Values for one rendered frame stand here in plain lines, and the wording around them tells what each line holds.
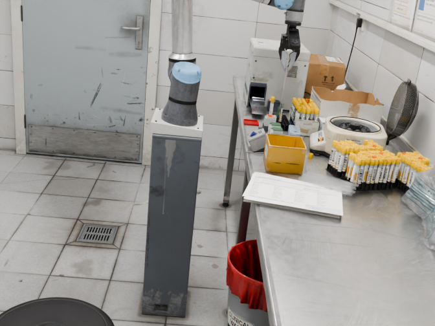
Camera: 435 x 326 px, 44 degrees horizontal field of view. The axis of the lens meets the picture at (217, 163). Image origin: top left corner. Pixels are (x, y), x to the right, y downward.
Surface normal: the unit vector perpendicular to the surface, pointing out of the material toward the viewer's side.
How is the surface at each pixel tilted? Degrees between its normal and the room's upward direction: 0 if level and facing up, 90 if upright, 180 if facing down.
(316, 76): 90
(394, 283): 0
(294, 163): 90
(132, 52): 90
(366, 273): 0
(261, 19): 90
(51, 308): 3
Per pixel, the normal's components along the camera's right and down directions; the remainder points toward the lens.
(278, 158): 0.00, 0.37
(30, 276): 0.10, -0.93
